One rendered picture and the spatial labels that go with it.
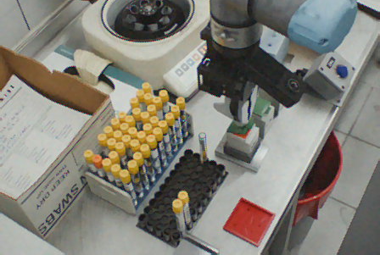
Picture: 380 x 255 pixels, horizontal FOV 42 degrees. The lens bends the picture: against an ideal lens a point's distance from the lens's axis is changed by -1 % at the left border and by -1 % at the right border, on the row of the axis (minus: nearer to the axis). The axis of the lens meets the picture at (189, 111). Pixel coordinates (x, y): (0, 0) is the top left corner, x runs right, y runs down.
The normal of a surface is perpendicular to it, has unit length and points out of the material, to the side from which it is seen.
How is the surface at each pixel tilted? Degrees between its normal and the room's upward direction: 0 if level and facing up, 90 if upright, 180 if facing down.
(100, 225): 0
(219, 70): 0
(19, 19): 90
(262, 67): 29
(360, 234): 4
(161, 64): 90
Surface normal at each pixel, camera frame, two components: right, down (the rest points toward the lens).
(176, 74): 0.26, -0.36
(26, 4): 0.85, 0.38
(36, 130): -0.04, -0.62
